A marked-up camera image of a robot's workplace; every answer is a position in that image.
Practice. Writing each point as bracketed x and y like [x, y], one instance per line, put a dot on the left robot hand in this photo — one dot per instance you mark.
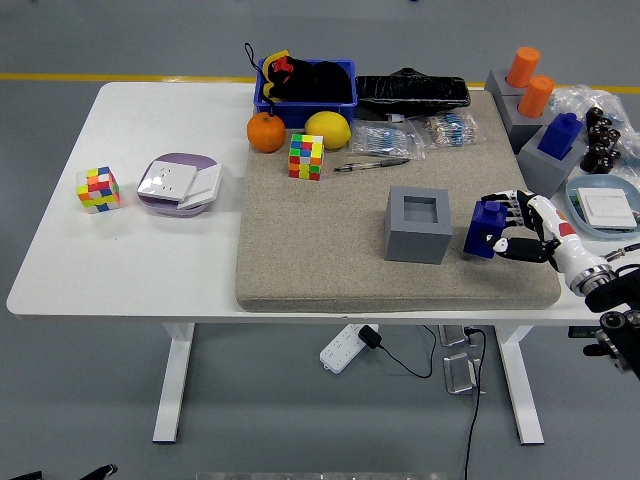
[95, 472]

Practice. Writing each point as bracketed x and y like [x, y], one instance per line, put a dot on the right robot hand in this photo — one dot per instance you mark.
[565, 240]

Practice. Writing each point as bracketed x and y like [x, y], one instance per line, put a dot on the blue square seal stamp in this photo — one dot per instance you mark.
[562, 132]
[480, 225]

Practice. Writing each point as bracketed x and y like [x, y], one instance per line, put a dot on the grey square-hole holder block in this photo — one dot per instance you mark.
[417, 245]
[545, 172]

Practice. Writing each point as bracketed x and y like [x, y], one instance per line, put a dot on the orange cylinder seal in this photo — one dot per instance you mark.
[536, 97]
[524, 65]

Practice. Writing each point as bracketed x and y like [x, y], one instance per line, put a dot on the light blue plate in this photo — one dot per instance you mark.
[600, 181]

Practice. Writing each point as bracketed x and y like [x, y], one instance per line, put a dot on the black dotted cylinder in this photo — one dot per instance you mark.
[607, 123]
[597, 134]
[610, 160]
[612, 136]
[595, 115]
[592, 159]

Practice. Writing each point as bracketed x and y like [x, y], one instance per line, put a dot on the black table control panel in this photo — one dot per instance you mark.
[580, 332]

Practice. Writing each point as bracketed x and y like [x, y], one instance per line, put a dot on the white table leg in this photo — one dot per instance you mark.
[522, 395]
[172, 390]

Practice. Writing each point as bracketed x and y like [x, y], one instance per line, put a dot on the grey round-hole holder block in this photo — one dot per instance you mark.
[520, 127]
[495, 85]

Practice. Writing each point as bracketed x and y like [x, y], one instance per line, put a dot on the crumpled clear plastic bag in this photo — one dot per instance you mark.
[575, 97]

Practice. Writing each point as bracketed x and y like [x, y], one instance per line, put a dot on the clear bag of resistors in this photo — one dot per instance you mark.
[385, 140]
[450, 130]

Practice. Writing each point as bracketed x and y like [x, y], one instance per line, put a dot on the grey ballpoint pen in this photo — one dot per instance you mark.
[385, 163]

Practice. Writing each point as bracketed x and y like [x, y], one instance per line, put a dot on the black wrapped long device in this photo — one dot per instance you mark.
[415, 95]

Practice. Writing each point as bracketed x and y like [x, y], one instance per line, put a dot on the black plug adapter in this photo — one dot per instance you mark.
[369, 336]

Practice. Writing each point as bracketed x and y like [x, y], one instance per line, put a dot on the white power strip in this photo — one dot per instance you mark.
[340, 350]

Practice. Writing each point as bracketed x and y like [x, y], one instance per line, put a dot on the grey-brown mat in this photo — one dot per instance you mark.
[310, 250]

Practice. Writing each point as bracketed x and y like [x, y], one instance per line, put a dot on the yellow lemon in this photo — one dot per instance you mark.
[328, 130]

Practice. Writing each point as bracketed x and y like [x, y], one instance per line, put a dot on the colourful puzzle cube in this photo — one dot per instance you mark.
[306, 157]
[98, 190]

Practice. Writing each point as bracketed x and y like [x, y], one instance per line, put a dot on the black cloth bundle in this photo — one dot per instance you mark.
[325, 82]

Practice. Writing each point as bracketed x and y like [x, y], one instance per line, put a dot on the blue plastic bin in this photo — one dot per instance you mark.
[295, 112]

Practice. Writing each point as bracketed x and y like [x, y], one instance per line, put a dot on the white socket panel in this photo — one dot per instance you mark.
[167, 180]

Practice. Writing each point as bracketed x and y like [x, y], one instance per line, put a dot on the orange fruit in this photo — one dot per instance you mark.
[266, 132]

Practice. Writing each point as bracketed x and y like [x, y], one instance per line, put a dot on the purple plate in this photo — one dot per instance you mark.
[190, 160]

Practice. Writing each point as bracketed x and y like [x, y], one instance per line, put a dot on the yellow black red toy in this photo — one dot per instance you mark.
[270, 62]

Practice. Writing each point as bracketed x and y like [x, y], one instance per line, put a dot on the white switch panel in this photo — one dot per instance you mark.
[207, 185]
[607, 207]

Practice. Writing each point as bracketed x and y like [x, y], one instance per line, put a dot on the clear metal bracket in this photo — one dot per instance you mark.
[454, 336]
[462, 375]

